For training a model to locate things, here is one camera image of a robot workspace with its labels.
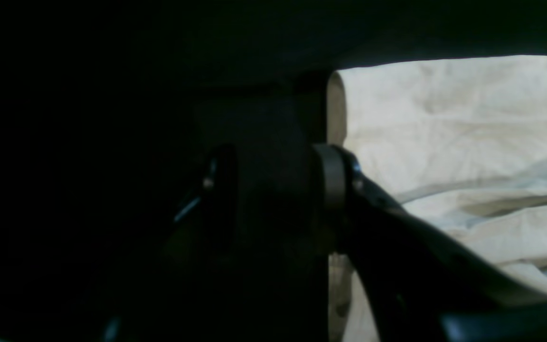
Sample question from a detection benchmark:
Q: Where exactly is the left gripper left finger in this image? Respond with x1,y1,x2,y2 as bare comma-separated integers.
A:
99,144,239,342

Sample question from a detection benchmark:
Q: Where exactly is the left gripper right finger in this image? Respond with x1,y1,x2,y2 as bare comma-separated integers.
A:
311,144,547,342

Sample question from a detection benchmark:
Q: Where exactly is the black table cloth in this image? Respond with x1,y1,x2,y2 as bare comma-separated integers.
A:
0,0,547,342

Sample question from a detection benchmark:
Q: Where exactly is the white T-shirt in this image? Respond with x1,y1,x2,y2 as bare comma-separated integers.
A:
326,55,547,342

